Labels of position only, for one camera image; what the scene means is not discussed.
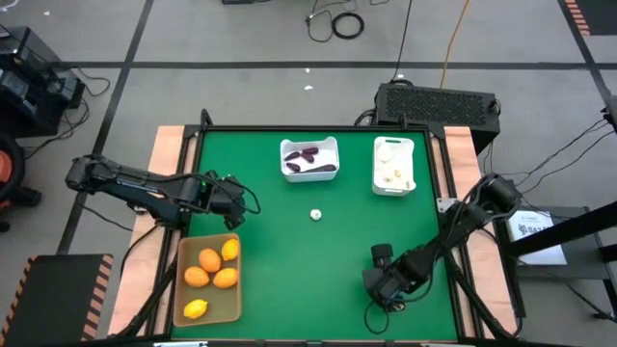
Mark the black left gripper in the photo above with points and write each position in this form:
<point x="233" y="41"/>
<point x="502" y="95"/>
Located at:
<point x="224" y="195"/>

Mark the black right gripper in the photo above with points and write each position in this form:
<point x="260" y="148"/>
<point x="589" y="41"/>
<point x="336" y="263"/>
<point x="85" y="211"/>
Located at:
<point x="396" y="286"/>

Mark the yellow lemon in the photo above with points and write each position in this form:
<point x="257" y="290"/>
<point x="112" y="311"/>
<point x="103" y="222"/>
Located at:
<point x="230" y="249"/>
<point x="195" y="309"/>

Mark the orange fruit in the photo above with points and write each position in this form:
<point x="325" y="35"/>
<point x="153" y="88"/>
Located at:
<point x="196" y="277"/>
<point x="225" y="278"/>
<point x="210" y="260"/>

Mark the long purple eggplant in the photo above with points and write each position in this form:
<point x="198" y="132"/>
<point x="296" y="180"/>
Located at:
<point x="324" y="168"/>

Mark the large white garlic bulb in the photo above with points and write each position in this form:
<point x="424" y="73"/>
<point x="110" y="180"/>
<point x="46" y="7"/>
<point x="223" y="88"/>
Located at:
<point x="384" y="152"/>

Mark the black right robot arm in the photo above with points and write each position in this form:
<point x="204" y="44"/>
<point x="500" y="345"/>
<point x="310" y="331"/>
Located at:
<point x="458" y="229"/>

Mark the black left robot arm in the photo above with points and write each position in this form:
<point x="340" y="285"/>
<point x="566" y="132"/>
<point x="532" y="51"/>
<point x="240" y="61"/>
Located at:
<point x="144" y="183"/>

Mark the green table mat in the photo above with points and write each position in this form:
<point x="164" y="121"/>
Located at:
<point x="337" y="328"/>

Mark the grey metal mounting plate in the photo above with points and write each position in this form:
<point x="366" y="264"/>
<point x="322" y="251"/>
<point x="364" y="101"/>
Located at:
<point x="446" y="204"/>
<point x="140" y="208"/>

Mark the small white garlic bulb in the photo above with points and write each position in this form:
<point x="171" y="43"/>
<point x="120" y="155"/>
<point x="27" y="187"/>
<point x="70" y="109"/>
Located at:
<point x="315" y="214"/>

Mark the wide white plastic basket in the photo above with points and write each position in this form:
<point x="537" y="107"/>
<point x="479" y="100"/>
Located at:
<point x="327" y="156"/>

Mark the tan rectangular tray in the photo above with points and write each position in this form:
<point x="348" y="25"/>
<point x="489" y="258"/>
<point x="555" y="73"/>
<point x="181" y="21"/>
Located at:
<point x="224" y="308"/>

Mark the narrow white plastic basket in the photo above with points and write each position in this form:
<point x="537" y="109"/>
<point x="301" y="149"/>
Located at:
<point x="405" y="159"/>

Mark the white printed paper sheet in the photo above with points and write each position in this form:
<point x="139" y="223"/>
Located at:
<point x="535" y="241"/>

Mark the black computer case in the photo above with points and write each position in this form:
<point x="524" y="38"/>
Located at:
<point x="434" y="106"/>

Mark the black metal side stand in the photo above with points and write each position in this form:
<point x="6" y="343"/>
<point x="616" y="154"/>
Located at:
<point x="578" y="225"/>

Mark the black orange-striped floor mat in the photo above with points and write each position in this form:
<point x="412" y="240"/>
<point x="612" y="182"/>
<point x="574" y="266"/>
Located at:
<point x="598" y="14"/>
<point x="53" y="299"/>

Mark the orange and black round device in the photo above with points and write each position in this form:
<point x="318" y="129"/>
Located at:
<point x="7" y="168"/>

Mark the black electronics stack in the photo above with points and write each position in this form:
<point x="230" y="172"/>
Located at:
<point x="29" y="82"/>

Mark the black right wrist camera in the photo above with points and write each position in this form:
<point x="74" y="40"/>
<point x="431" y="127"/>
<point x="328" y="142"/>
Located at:
<point x="373" y="284"/>

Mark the black metal table frame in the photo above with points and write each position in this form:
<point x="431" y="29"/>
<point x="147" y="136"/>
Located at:
<point x="313" y="128"/>

